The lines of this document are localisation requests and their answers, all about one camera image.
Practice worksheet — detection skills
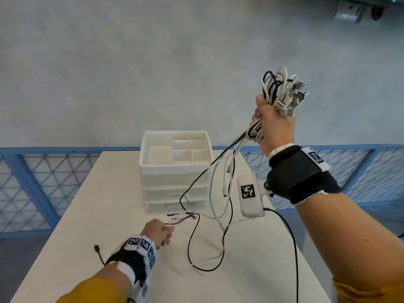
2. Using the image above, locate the person's right hand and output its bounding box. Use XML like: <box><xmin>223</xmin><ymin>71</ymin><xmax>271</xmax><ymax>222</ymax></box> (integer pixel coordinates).
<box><xmin>251</xmin><ymin>94</ymin><xmax>297</xmax><ymax>158</ymax></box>

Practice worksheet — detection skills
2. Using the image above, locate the person's left hand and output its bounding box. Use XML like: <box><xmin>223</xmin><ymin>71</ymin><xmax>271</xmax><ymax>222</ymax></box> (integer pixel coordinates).
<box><xmin>140</xmin><ymin>218</ymin><xmax>175</xmax><ymax>248</ymax></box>

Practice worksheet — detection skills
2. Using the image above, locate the bundle of black and white cables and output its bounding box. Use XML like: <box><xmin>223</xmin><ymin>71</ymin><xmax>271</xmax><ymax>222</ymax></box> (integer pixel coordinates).
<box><xmin>179</xmin><ymin>67</ymin><xmax>310</xmax><ymax>272</ymax></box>

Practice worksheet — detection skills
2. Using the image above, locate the person's left forearm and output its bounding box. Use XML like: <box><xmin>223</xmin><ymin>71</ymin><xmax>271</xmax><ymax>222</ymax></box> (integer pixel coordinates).
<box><xmin>56</xmin><ymin>264</ymin><xmax>133</xmax><ymax>303</ymax></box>

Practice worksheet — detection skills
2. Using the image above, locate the person's right forearm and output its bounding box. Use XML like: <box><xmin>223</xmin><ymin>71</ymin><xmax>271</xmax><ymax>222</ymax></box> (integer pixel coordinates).
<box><xmin>295</xmin><ymin>190</ymin><xmax>404</xmax><ymax>303</ymax></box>

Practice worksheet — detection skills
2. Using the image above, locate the black left wristband with markers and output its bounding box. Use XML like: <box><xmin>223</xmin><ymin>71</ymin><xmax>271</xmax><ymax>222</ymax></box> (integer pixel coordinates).
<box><xmin>105</xmin><ymin>235</ymin><xmax>159</xmax><ymax>303</ymax></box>

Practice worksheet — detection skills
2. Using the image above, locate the white drawer organizer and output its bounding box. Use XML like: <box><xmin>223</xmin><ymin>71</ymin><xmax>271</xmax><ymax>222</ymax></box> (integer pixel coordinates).
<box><xmin>139</xmin><ymin>130</ymin><xmax>214</xmax><ymax>215</ymax></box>

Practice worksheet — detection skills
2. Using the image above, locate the black right wristband with marker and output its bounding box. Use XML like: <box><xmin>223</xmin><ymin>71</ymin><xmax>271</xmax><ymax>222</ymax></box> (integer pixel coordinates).
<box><xmin>266</xmin><ymin>144</ymin><xmax>343</xmax><ymax>205</ymax></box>

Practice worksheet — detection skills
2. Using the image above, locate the grey device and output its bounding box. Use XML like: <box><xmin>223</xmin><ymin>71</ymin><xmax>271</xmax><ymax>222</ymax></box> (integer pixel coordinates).
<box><xmin>334</xmin><ymin>0</ymin><xmax>396</xmax><ymax>23</ymax></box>

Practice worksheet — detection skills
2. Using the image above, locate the blue mesh railing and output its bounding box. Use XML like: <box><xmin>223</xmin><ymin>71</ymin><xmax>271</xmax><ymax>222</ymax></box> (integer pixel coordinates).
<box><xmin>0</xmin><ymin>144</ymin><xmax>404</xmax><ymax>239</ymax></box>

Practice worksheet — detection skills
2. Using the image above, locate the short black cable with plug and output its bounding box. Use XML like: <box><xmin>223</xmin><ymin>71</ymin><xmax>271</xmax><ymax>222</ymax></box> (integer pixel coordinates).
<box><xmin>94</xmin><ymin>245</ymin><xmax>107</xmax><ymax>266</ymax></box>

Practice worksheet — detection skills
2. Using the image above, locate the white wrist camera with marker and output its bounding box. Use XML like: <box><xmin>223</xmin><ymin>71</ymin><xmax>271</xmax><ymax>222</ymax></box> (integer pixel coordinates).
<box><xmin>236</xmin><ymin>174</ymin><xmax>274</xmax><ymax>218</ymax></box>

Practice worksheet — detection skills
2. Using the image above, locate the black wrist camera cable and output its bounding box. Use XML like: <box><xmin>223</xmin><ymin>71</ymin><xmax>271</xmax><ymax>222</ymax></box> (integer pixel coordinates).
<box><xmin>263</xmin><ymin>207</ymin><xmax>299</xmax><ymax>303</ymax></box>

